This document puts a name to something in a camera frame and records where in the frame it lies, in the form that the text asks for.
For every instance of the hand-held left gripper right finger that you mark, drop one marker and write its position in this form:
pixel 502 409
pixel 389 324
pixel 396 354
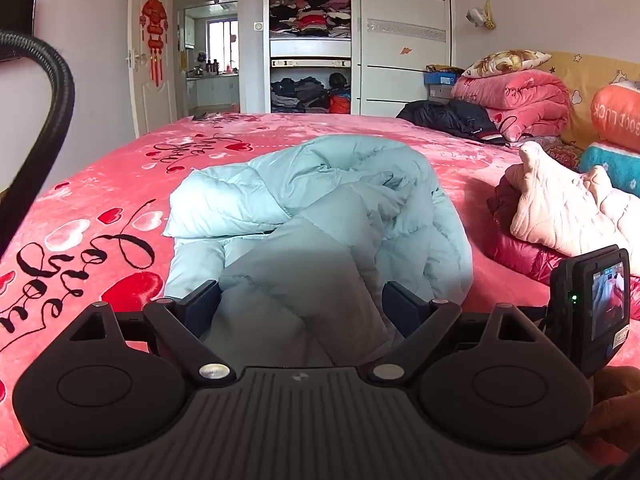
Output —
pixel 400 305

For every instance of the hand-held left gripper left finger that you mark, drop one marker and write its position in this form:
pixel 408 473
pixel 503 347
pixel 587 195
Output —
pixel 204 305

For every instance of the light blue down jacket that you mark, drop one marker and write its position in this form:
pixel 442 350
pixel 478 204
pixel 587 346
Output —
pixel 320 195

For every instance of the pile of dark clothes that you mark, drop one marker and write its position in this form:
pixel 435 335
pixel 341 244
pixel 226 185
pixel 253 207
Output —
pixel 300 92

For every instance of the pile of folded mixed clothes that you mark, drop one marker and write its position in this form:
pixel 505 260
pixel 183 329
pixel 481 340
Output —
pixel 310 20

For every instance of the person's right hand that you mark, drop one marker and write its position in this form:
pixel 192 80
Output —
pixel 617 400

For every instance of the red heart printed blanket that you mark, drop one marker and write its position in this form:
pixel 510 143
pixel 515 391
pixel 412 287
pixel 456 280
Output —
pixel 100 185

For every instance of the teal blanket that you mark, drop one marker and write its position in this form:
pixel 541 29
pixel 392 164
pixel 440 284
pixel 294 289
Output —
pixel 615 165

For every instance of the dark floral cloth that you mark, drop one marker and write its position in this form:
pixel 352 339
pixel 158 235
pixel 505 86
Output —
pixel 562 152

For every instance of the black jacket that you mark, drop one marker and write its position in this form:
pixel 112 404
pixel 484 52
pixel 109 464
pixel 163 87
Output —
pixel 450 117

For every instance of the orange pillow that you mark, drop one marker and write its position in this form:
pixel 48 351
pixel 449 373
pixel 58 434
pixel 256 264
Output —
pixel 615 115

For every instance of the grey box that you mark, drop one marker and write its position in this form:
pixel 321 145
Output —
pixel 440 91

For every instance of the kitchen counter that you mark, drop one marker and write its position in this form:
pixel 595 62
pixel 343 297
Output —
pixel 215 87

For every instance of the blue box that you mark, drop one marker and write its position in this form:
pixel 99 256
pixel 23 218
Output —
pixel 440 78

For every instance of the pink folded quilt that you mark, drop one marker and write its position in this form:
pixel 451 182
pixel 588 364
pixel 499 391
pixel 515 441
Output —
pixel 515 95

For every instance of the yellow headboard cover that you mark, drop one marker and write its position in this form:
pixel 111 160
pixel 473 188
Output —
pixel 590 75

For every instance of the floral pillow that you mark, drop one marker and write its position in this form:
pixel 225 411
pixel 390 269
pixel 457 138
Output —
pixel 505 62

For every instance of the kitchen window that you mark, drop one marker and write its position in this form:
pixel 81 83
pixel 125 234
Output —
pixel 220 40

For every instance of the red hanging knot decoration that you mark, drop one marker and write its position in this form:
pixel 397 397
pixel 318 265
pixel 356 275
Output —
pixel 154 15

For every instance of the white wardrobe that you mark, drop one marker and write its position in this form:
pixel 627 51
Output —
pixel 400 10

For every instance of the white wall fixture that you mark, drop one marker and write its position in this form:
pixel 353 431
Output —
pixel 475 16

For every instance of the black wall television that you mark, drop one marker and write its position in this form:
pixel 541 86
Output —
pixel 17 15

